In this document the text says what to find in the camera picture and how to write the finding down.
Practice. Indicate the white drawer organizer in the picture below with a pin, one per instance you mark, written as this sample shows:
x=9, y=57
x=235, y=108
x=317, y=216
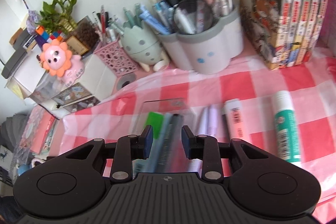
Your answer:
x=99, y=74

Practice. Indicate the green egg pen holder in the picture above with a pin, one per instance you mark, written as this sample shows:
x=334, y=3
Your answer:
x=141, y=45

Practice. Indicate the green white glue stick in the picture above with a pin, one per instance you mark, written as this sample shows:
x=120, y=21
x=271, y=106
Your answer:
x=284, y=127

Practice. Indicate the grey white pen holder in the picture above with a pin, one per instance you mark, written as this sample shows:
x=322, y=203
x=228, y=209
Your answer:
x=204, y=50

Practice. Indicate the colourful puzzle cube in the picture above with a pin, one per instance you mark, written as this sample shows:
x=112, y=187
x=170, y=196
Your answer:
x=39, y=31

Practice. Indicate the orange highlighter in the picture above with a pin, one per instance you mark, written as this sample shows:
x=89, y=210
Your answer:
x=236, y=121

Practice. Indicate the light blue pen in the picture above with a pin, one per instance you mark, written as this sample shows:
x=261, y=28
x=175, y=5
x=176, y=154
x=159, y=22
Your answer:
x=158, y=145

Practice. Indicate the grey round disc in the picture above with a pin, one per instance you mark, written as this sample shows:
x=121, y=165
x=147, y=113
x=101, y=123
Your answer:
x=126, y=81

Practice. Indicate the green cap highlighter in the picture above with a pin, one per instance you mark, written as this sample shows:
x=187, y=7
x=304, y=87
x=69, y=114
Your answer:
x=155, y=124

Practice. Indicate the purple hanging sachet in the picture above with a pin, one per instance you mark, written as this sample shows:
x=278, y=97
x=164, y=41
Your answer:
x=32, y=19

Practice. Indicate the green bamboo plant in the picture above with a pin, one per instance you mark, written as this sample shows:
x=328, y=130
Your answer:
x=59, y=11

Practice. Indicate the grey box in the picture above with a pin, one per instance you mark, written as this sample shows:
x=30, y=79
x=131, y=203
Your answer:
x=13, y=61

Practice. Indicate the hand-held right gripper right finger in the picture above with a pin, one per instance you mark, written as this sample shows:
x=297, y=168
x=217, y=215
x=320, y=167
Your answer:
x=187, y=142

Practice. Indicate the pink lattice pen holder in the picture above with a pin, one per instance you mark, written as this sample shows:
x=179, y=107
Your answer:
x=115, y=58

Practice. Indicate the pink lion toy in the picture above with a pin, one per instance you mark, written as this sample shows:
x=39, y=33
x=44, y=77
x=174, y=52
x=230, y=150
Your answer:
x=56, y=56

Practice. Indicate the white storage box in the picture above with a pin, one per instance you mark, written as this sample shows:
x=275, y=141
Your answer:
x=23, y=77

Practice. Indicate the cluster of red white pens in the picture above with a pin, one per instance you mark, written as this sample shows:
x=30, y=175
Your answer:
x=103, y=24

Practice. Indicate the clear plastic box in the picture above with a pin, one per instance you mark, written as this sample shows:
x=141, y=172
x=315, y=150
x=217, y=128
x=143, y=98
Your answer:
x=139, y=121

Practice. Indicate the red white checkered tablecloth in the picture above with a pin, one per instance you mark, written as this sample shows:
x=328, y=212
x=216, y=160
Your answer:
x=236, y=77

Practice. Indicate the cluster of grey green pens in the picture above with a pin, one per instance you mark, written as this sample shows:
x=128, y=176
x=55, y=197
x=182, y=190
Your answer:
x=130, y=16

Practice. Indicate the black marker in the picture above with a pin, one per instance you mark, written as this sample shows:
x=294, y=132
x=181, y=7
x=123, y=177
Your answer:
x=170, y=140

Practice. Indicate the pink flat box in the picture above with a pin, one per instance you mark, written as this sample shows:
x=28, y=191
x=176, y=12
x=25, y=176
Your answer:
x=39, y=132

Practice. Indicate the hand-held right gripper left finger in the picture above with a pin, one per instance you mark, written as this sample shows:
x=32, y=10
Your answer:
x=148, y=141

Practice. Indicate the magnifying glass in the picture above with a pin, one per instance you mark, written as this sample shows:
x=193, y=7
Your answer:
x=199, y=16

